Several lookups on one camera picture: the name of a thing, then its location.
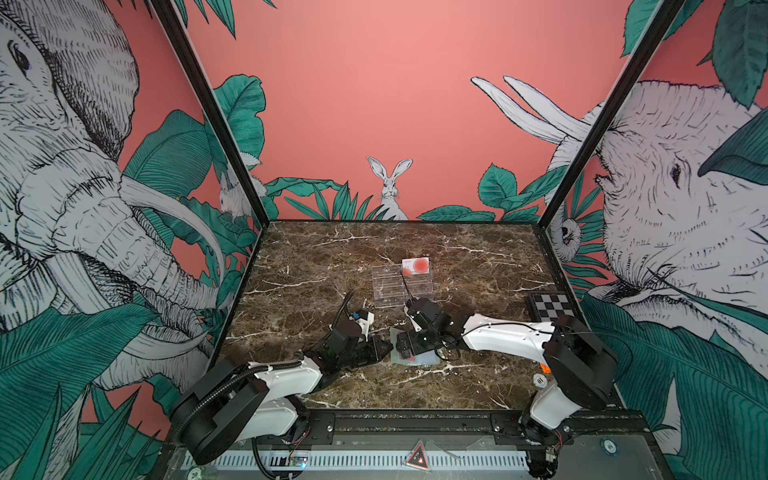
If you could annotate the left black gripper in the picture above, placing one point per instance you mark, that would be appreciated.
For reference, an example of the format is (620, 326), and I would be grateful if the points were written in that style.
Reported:
(374, 345)

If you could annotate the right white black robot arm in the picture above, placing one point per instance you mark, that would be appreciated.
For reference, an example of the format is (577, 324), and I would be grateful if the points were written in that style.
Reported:
(582, 365)

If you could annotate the black mounting rail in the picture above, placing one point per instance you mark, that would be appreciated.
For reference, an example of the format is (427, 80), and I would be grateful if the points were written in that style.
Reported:
(420, 426)

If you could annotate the small white round disc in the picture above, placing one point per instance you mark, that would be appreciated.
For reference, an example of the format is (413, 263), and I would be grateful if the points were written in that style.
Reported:
(540, 381)

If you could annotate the clear plastic organizer box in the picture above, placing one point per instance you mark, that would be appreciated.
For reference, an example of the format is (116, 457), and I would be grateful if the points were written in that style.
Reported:
(392, 287)

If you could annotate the black white checkerboard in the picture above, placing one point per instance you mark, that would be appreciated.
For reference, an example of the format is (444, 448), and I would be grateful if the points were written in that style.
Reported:
(549, 306)

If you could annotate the red warning triangle sticker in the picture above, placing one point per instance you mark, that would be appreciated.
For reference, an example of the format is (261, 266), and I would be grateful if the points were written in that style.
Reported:
(417, 458)

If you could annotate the left black frame post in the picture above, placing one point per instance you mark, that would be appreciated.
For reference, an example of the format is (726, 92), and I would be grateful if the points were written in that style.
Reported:
(167, 14)

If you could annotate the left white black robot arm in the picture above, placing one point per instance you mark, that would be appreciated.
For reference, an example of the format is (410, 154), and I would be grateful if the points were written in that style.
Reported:
(234, 402)

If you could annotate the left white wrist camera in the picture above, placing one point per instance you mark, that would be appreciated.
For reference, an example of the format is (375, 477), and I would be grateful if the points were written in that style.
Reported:
(365, 320)

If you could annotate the black frame post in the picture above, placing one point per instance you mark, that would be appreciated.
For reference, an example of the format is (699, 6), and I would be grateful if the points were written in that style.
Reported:
(167, 14)
(663, 16)

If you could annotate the white slotted cable duct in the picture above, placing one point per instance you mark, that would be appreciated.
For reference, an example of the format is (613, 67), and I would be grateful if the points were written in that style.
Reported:
(390, 460)

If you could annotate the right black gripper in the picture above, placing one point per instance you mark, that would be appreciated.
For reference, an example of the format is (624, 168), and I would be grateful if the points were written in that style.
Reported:
(411, 335)

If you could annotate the right black frame post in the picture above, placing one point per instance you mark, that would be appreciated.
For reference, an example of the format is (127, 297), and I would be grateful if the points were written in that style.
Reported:
(663, 16)

